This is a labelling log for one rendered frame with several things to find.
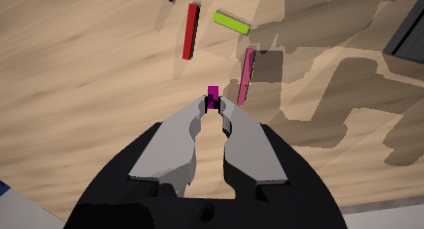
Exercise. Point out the red rod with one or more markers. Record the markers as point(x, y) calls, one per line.
point(191, 19)

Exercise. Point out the magenta rod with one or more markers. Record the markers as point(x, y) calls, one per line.
point(213, 97)

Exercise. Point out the pink rod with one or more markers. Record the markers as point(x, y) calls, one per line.
point(245, 75)

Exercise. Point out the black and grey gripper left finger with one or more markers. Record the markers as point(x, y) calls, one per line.
point(165, 153)

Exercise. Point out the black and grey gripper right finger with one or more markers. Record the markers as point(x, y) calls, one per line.
point(256, 156)

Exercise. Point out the lime green rod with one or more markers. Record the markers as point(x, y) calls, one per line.
point(230, 23)

